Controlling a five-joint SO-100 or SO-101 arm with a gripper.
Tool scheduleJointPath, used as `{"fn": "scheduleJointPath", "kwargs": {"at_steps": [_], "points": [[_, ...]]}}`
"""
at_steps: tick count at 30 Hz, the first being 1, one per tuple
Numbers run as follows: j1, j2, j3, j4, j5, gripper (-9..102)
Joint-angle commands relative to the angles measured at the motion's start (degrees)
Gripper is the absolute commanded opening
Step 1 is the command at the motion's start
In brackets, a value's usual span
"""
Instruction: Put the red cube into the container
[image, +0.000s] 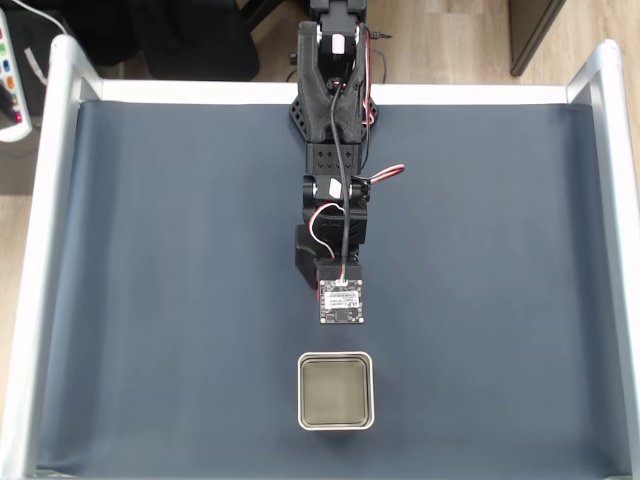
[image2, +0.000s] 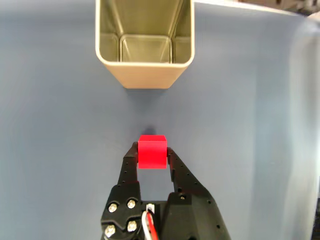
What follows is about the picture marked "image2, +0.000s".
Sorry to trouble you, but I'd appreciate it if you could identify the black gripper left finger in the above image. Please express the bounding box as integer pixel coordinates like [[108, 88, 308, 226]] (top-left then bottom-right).
[[100, 141, 144, 240]]

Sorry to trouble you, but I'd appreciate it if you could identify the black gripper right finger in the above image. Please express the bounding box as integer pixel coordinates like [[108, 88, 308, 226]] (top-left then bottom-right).
[[161, 147, 232, 240]]

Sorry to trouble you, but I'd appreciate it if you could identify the red cube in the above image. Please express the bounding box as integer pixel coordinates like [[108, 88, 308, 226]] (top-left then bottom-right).
[[137, 134, 168, 170]]

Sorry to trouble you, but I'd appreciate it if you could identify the square metal tin container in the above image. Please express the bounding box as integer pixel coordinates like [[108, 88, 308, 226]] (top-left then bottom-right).
[[94, 0, 196, 90]]

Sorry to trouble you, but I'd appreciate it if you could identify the dark blue mat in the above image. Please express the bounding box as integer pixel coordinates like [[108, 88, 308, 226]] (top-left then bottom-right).
[[0, 0, 320, 240]]

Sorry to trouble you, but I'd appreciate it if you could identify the white red servo cable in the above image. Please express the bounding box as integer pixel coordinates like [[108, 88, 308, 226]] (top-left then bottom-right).
[[141, 203, 161, 240]]

